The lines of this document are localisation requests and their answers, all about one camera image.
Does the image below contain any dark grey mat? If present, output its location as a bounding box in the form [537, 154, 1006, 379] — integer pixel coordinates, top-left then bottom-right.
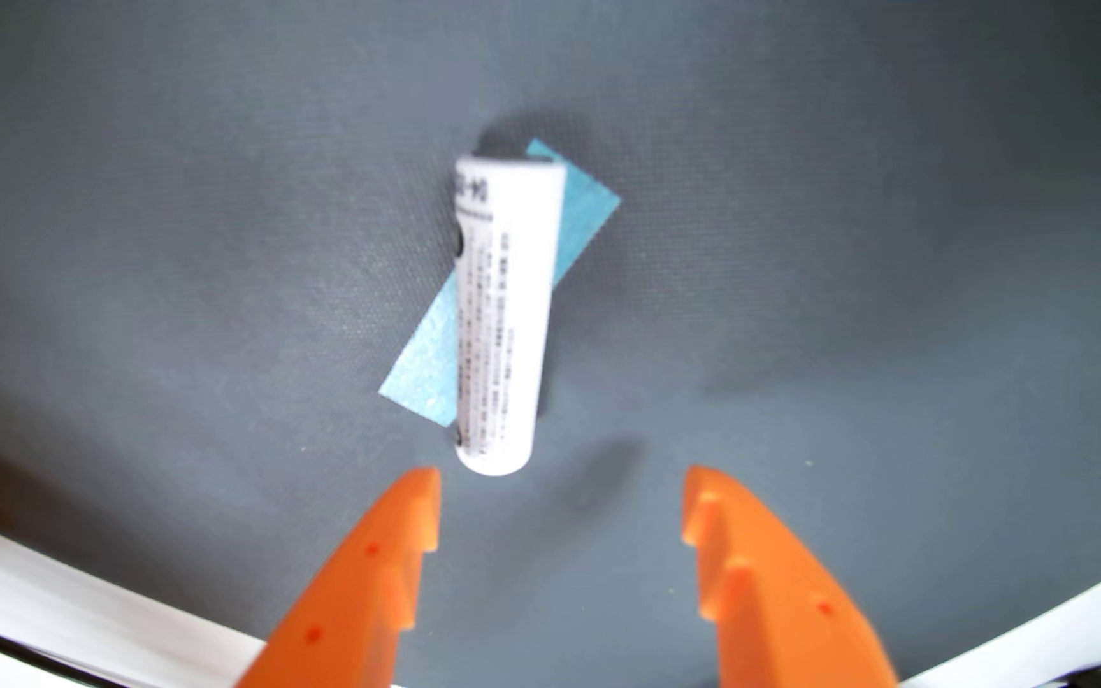
[0, 0, 1101, 688]

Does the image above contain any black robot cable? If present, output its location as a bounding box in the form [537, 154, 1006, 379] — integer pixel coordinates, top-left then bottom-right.
[0, 616, 122, 688]

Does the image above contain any white cylindrical battery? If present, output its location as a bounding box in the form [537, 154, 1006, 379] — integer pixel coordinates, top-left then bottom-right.
[453, 155, 568, 477]

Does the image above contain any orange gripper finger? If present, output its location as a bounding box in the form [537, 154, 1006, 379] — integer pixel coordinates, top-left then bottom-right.
[681, 464, 900, 688]
[235, 466, 443, 688]

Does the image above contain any light blue tape piece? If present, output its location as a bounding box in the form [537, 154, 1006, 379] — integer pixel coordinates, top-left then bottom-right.
[378, 138, 622, 428]

